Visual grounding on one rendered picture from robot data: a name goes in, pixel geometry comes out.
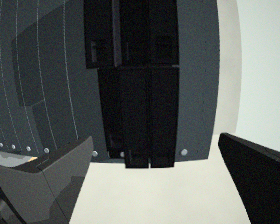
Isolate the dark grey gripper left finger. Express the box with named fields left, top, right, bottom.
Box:
left=0, top=136, right=94, bottom=224

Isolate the black server rack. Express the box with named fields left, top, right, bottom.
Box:
left=0, top=0, right=220, bottom=169

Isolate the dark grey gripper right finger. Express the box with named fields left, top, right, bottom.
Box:
left=218, top=133, right=280, bottom=224

